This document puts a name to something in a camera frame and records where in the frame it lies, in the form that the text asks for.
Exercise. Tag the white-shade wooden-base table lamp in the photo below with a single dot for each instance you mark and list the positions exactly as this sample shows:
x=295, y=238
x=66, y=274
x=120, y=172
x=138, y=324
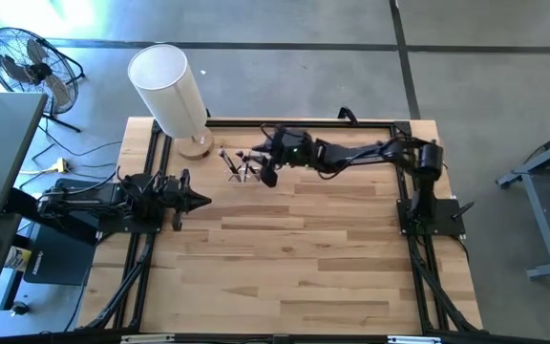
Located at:
x=170, y=91

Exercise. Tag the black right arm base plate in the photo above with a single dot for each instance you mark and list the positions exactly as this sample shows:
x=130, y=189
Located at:
x=442, y=217

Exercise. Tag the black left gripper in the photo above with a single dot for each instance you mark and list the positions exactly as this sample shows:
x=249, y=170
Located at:
x=182, y=200

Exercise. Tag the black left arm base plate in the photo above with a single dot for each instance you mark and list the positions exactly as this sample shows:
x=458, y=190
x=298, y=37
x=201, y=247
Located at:
x=132, y=224

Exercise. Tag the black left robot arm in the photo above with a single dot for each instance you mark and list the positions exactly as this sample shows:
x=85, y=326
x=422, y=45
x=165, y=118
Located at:
x=89, y=200

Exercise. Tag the grey metal cart frame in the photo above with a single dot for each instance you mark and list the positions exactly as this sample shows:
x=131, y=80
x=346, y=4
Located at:
x=537, y=210

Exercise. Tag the clear acrylic brush organizer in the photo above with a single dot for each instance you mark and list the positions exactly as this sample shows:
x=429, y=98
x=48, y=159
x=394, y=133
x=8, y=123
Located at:
x=237, y=180

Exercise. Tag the black caster wheel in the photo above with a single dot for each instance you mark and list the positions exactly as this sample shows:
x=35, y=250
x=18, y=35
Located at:
x=19, y=308

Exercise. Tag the black floor fan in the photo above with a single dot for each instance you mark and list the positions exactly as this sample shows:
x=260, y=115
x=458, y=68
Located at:
x=36, y=71

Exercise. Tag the grey desk top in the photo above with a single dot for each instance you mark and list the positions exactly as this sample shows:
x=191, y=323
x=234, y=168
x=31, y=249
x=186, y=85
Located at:
x=3, y=143

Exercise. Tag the yellow power strip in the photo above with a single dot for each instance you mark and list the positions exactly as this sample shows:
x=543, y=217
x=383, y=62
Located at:
x=57, y=165

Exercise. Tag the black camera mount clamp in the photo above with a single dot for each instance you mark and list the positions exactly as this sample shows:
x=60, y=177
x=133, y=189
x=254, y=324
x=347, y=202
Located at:
x=347, y=113

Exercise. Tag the black aluminium table frame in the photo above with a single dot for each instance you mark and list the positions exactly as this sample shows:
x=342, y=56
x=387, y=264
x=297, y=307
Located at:
x=237, y=123

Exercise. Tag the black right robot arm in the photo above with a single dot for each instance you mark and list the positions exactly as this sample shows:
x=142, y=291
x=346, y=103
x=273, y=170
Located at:
x=351, y=153

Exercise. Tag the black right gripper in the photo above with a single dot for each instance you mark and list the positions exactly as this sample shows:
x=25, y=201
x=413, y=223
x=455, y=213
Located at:
x=294, y=148

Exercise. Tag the black flat box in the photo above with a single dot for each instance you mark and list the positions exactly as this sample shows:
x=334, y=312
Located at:
x=60, y=258

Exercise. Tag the silver bracket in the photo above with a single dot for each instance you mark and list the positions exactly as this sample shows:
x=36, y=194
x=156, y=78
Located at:
x=413, y=339
x=146, y=339

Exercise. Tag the dark-headed makeup brush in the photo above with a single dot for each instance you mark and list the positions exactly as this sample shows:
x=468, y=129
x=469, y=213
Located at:
x=242, y=160

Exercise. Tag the yellow labelled can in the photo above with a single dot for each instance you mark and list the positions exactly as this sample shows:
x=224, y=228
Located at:
x=17, y=259

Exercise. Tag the black lever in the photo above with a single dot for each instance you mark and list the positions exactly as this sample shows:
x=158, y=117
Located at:
x=463, y=210

